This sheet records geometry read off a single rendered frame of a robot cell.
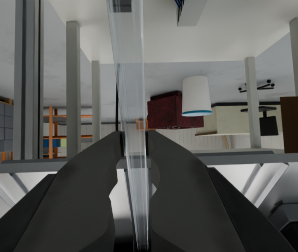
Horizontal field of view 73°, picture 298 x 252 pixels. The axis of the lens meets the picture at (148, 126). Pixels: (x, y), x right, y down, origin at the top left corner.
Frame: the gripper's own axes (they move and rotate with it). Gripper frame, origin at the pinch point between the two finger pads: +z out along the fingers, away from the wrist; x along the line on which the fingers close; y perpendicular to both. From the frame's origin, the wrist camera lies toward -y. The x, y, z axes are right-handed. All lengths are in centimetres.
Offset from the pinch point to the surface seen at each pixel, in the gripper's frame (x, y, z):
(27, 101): -22.1, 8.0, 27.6
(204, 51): 25, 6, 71
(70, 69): -18.6, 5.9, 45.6
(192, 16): 13.3, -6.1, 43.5
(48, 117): -238, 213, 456
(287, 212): 14.8, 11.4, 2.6
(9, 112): -267, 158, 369
